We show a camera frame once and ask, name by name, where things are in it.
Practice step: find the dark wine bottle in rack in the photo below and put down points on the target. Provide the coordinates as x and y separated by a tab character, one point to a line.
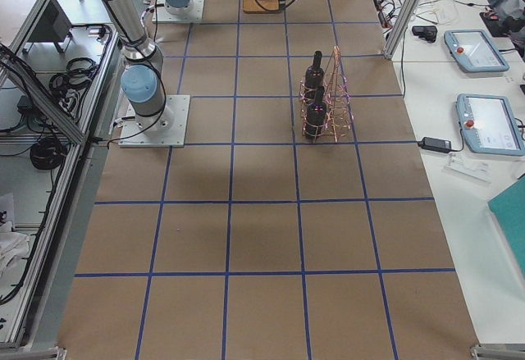
315	114

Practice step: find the far teach pendant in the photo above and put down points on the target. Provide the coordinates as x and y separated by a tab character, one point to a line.
474	51

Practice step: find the teach pendant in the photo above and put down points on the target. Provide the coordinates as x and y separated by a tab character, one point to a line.
474	51
488	125

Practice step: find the black power adapter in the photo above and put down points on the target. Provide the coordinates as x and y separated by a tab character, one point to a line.
435	145

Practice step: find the near teach pendant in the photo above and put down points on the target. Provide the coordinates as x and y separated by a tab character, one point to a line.
488	125

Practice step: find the brown paper table cover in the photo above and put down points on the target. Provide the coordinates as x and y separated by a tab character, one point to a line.
251	242

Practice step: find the teal folder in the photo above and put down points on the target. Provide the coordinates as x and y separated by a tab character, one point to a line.
508	208

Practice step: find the white cloth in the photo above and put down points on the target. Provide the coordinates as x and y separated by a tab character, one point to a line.
14	245

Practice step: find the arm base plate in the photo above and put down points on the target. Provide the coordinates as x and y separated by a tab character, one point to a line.
165	130
192	13

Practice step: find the copper wire wine rack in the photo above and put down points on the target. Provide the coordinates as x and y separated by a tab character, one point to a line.
339	118

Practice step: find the aluminium frame post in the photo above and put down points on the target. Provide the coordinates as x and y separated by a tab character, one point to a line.
400	25

